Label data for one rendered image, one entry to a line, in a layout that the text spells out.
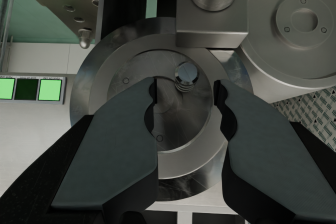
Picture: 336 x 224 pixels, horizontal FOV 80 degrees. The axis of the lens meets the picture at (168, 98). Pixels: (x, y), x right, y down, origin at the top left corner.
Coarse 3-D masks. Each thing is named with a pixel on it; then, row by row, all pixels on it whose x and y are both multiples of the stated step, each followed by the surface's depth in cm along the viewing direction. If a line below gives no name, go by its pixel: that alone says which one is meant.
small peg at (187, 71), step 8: (184, 64) 11; (192, 64) 11; (176, 72) 11; (184, 72) 11; (192, 72) 11; (176, 80) 12; (184, 80) 11; (192, 80) 11; (176, 88) 14; (184, 88) 13; (192, 88) 14
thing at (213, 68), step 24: (120, 48) 17; (144, 48) 16; (168, 48) 16; (192, 48) 16; (216, 72) 16; (96, 96) 16; (216, 120) 15; (192, 144) 15; (216, 144) 15; (168, 168) 15; (192, 168) 15
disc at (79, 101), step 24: (144, 24) 17; (168, 24) 17; (96, 48) 17; (216, 48) 17; (96, 72) 17; (240, 72) 16; (72, 96) 16; (72, 120) 16; (216, 168) 15; (168, 192) 15; (192, 192) 15
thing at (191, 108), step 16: (160, 48) 15; (128, 64) 14; (144, 64) 14; (160, 64) 14; (176, 64) 14; (112, 80) 14; (128, 80) 14; (160, 80) 15; (208, 80) 14; (112, 96) 14; (160, 96) 14; (176, 96) 14; (192, 96) 14; (208, 96) 14; (160, 112) 14; (176, 112) 14; (192, 112) 14; (208, 112) 14; (160, 128) 14; (176, 128) 14; (192, 128) 14; (160, 144) 14; (176, 144) 14
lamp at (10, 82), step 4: (0, 80) 51; (4, 80) 51; (8, 80) 51; (12, 80) 51; (0, 84) 51; (4, 84) 51; (8, 84) 51; (12, 84) 51; (0, 88) 51; (4, 88) 51; (8, 88) 51; (12, 88) 51; (0, 92) 50; (4, 92) 50; (8, 92) 50; (0, 96) 50; (4, 96) 50; (8, 96) 50
